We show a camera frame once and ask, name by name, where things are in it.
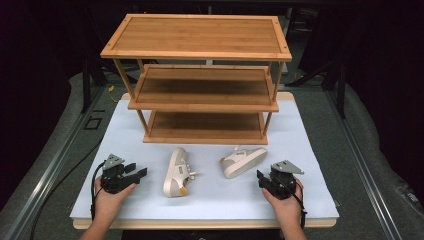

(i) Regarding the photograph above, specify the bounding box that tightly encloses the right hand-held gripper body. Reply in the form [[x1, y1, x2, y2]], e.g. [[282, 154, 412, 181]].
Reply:
[[264, 159, 305, 201]]

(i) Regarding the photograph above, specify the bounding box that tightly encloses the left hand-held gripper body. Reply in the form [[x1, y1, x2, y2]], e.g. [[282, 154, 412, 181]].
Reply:
[[100, 153, 141, 195]]

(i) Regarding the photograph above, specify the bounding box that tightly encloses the beige sneaker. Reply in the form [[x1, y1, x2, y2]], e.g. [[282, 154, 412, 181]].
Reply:
[[162, 147, 199, 198], [219, 146, 269, 180]]

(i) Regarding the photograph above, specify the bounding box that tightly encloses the wooden three-tier shoe rack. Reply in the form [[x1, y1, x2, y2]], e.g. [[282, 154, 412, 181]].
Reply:
[[100, 13, 293, 146]]

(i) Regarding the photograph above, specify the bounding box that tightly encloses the person's left hand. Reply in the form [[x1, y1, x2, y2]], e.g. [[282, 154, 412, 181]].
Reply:
[[93, 176, 138, 222]]

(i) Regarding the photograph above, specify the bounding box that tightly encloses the person's right hand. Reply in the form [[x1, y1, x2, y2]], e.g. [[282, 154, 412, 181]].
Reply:
[[261, 178, 305, 228]]

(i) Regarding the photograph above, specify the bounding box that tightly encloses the white table mat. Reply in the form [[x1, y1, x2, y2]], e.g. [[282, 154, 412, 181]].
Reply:
[[69, 99, 340, 221]]

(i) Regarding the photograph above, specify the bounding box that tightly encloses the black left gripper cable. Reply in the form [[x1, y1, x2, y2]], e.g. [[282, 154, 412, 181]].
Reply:
[[90, 161, 107, 221]]

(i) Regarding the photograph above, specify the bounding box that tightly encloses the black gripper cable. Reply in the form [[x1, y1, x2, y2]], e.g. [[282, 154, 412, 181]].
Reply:
[[90, 161, 107, 221], [292, 181, 308, 230]]

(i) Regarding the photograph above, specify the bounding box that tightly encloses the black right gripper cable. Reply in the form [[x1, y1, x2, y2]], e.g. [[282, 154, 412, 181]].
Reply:
[[292, 181, 308, 230]]

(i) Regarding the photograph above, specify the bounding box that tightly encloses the black floor cable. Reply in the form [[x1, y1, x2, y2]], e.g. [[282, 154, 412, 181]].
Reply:
[[29, 141, 103, 240]]

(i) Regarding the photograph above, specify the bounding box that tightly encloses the grey metal rail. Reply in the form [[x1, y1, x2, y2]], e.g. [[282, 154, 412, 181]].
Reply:
[[327, 89, 403, 240], [2, 87, 105, 240]]

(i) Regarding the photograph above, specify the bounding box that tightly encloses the black stand post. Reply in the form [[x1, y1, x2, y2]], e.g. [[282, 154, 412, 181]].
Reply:
[[335, 62, 347, 119], [81, 59, 93, 115]]

